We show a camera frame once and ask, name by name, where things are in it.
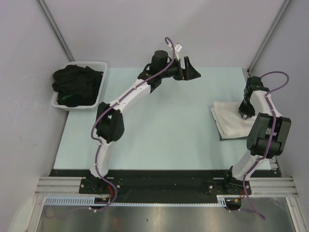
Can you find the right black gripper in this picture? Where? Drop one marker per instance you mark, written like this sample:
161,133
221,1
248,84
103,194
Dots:
243,110

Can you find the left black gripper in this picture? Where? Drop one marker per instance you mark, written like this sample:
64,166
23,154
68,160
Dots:
189,73

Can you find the white floral t-shirt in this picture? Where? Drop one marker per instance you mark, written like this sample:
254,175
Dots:
227,118

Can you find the white plastic basket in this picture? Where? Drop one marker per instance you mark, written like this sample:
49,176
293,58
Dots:
95,65

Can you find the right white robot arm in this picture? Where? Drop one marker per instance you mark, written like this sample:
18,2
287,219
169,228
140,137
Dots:
268,135

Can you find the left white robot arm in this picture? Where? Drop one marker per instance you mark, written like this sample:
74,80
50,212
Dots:
109,125

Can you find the folded dark grey t-shirt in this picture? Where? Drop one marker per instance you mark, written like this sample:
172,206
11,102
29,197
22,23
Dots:
223,136

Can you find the black t-shirt pile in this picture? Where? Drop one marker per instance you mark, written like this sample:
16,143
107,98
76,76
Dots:
77,86

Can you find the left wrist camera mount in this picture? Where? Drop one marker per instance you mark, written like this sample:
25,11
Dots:
177,49

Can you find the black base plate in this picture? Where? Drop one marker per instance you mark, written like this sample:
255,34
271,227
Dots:
163,186

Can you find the aluminium frame rail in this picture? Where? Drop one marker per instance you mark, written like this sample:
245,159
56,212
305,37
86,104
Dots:
260,187

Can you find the white slotted cable duct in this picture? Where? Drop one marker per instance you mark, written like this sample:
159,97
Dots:
97,201

